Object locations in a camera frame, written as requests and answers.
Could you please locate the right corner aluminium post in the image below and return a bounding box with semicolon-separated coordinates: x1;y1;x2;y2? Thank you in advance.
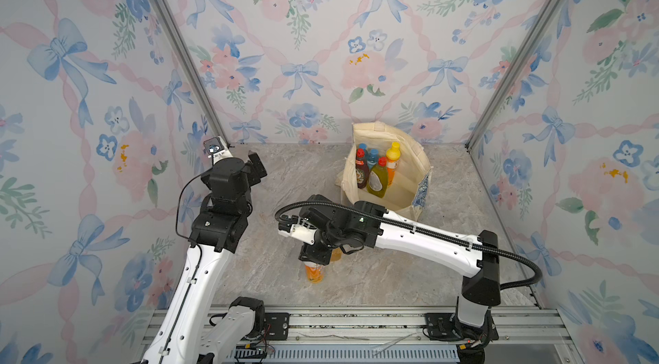
465;0;565;153

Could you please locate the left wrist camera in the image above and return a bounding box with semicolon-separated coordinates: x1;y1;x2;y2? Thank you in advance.
203;136;233;165

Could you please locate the left corner aluminium post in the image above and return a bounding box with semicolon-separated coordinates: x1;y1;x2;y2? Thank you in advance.
151;0;230;150

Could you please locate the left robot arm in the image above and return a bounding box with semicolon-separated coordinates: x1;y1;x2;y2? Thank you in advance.
142;152;267;363

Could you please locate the dark red Fairy bottle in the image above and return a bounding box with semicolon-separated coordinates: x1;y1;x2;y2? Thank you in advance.
355;149;370;189

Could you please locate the yellow-green red cap bottle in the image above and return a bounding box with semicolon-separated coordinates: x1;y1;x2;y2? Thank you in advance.
367;156;389;198

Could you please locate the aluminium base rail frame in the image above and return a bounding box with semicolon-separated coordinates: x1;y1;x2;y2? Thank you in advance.
136;305;582;363

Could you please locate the yellow cap orange bottle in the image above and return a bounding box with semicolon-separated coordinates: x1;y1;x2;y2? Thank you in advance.
304;262;324;283
385;142;402;186

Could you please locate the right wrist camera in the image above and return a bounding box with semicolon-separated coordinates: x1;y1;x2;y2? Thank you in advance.
278;216;317;245

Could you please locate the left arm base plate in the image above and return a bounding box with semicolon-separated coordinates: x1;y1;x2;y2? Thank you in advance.
260;313;291;341

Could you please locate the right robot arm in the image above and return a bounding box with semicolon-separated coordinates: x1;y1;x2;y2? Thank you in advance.
280;195;501;341

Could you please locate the corner aluminium post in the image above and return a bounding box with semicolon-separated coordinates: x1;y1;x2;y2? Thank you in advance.
151;0;230;150
465;0;565;153

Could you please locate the cream shopping bag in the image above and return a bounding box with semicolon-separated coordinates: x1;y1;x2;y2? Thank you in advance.
336;120;432;222

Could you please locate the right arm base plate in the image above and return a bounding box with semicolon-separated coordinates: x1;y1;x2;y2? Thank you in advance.
424;310;499;343

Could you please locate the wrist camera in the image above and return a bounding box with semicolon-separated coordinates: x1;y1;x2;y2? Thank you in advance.
203;136;233;165
278;216;317;245

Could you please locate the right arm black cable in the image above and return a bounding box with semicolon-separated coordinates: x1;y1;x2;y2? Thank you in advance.
274;200;544;292

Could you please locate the orange pump soap bottle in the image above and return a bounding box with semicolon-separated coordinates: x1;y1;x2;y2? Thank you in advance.
331;248;343;263

